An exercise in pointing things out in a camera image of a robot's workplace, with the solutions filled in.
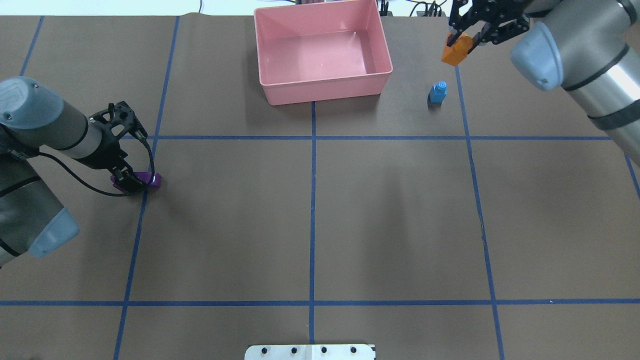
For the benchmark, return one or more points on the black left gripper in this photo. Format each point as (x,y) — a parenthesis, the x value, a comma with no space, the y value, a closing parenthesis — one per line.
(104,153)

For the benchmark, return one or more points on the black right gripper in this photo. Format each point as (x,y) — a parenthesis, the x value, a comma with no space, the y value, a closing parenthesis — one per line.
(506,20)

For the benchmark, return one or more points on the purple toy block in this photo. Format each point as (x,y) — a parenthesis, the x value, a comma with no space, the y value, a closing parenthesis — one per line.
(154,180)

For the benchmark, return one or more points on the orange toy block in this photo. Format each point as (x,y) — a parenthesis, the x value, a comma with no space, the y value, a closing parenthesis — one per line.
(456,53)

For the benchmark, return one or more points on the light blue toy block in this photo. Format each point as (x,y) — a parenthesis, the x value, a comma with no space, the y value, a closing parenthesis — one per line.
(438,92)

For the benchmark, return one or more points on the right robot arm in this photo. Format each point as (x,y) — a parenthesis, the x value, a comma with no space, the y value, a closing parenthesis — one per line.
(576,45)

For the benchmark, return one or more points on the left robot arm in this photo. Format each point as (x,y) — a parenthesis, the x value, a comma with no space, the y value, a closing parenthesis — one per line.
(32,219)

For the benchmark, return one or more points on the pink plastic box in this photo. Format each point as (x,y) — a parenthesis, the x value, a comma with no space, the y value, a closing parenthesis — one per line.
(321,51)

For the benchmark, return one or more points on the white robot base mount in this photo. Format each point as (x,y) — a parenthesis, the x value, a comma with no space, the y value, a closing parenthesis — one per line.
(358,351)

